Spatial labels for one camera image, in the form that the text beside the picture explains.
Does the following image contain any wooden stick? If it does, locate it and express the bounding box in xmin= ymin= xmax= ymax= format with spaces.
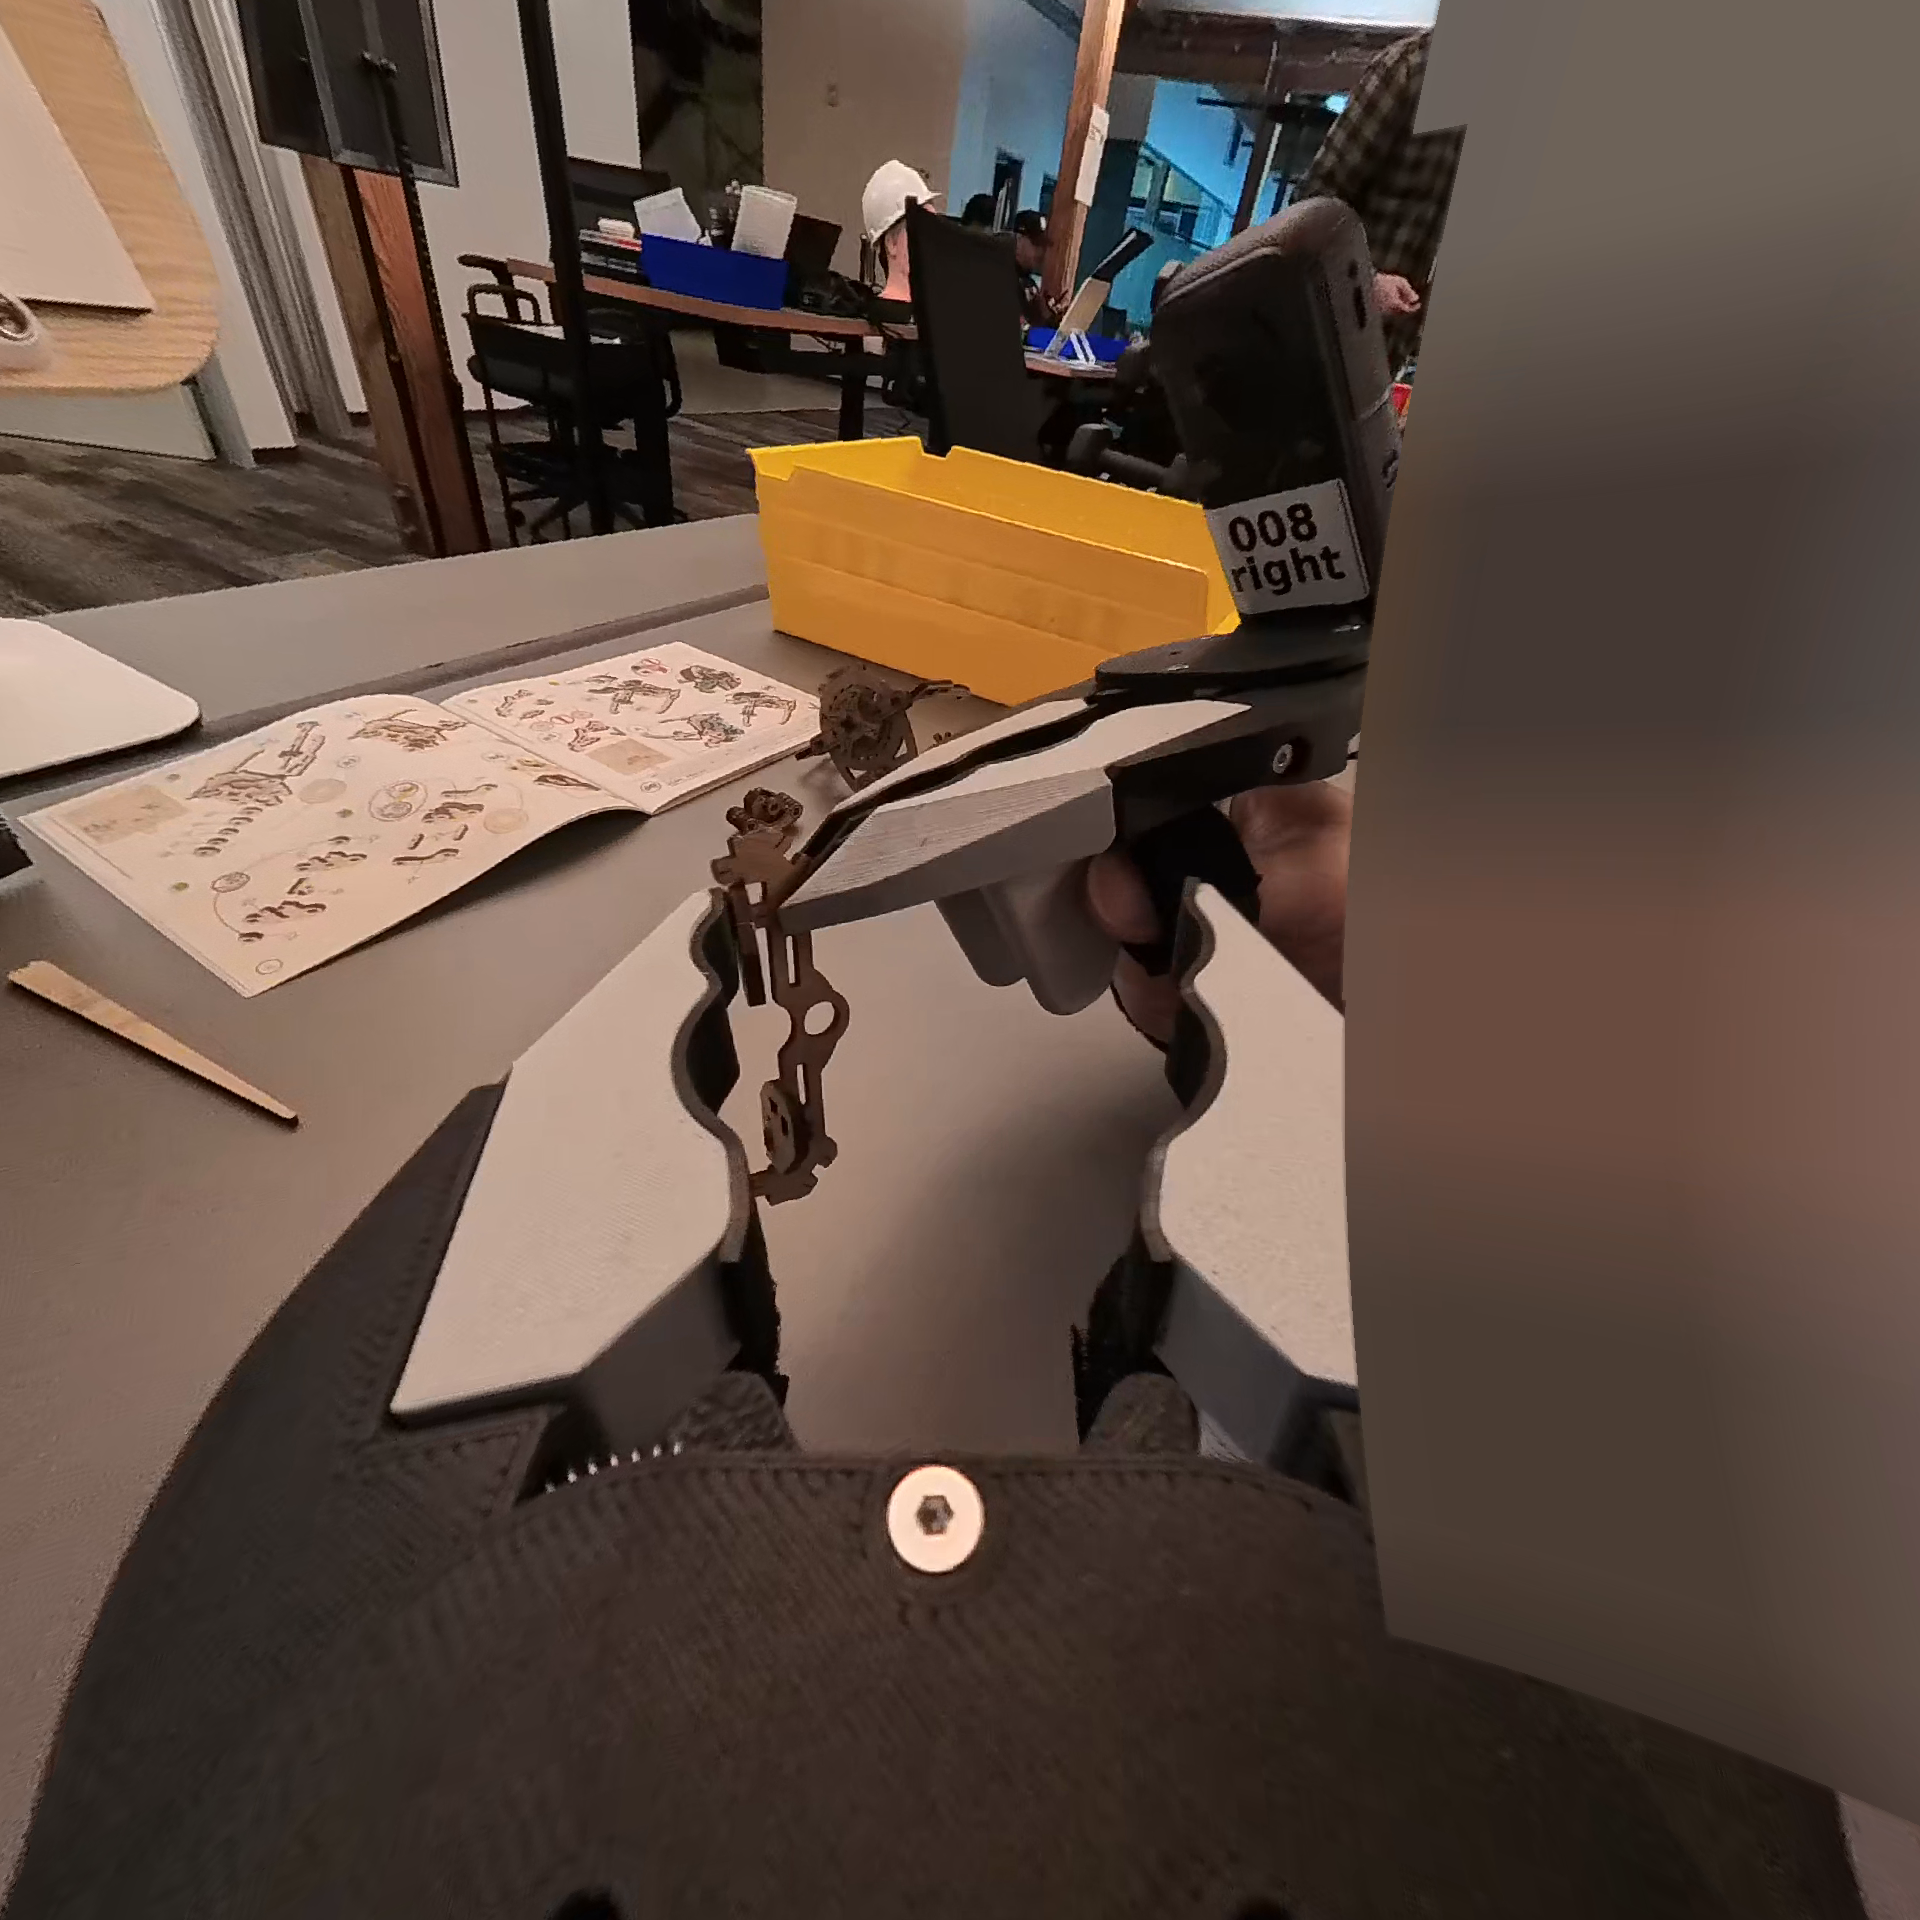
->
xmin=7 ymin=960 xmax=301 ymax=1128

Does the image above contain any black mesh chair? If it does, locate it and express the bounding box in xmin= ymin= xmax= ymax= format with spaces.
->
xmin=458 ymin=254 xmax=684 ymax=541

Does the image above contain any person's right hand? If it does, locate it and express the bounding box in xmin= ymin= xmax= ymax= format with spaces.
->
xmin=1080 ymin=776 xmax=1354 ymax=1046

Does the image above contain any black office chair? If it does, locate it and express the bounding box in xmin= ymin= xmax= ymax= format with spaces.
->
xmin=900 ymin=191 xmax=1057 ymax=451

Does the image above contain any wooden wall panel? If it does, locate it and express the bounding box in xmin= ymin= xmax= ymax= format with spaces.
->
xmin=0 ymin=0 xmax=223 ymax=396

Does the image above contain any yellow plastic bin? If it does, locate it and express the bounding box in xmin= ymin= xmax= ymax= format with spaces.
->
xmin=744 ymin=436 xmax=1248 ymax=708

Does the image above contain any instruction booklet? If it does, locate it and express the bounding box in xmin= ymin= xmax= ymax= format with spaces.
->
xmin=18 ymin=641 xmax=829 ymax=1001

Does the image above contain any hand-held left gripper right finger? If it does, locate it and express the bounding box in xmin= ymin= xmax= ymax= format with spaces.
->
xmin=1066 ymin=883 xmax=1360 ymax=1466

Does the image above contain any long wooden desk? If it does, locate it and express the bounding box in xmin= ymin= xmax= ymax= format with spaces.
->
xmin=509 ymin=254 xmax=920 ymax=444

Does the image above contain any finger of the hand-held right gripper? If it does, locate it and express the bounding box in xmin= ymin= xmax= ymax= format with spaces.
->
xmin=824 ymin=686 xmax=1260 ymax=825
xmin=777 ymin=752 xmax=1119 ymax=937

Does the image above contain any blue plastic bin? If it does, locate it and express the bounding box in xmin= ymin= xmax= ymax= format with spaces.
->
xmin=641 ymin=232 xmax=789 ymax=311

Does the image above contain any dark wall screen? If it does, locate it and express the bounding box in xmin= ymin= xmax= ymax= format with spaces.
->
xmin=240 ymin=0 xmax=458 ymax=189

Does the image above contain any black metal pole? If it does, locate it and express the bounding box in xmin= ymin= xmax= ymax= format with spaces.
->
xmin=528 ymin=0 xmax=605 ymax=529

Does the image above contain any wooden model part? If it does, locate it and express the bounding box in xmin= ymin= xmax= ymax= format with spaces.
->
xmin=708 ymin=787 xmax=854 ymax=1205

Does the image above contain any wooden pillar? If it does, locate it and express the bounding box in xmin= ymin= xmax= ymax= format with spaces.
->
xmin=1040 ymin=0 xmax=1126 ymax=297

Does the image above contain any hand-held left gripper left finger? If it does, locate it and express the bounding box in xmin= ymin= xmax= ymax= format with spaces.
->
xmin=390 ymin=887 xmax=789 ymax=1453

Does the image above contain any wooden gear assembly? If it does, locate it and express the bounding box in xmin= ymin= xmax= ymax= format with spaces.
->
xmin=792 ymin=659 xmax=976 ymax=793

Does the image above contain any white dish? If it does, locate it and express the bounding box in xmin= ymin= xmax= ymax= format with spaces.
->
xmin=0 ymin=621 xmax=205 ymax=783

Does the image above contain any wooden post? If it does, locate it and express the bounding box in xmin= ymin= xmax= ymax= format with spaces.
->
xmin=301 ymin=151 xmax=492 ymax=558

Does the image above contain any white hard hat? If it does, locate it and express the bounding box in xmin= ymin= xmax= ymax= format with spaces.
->
xmin=858 ymin=156 xmax=945 ymax=243

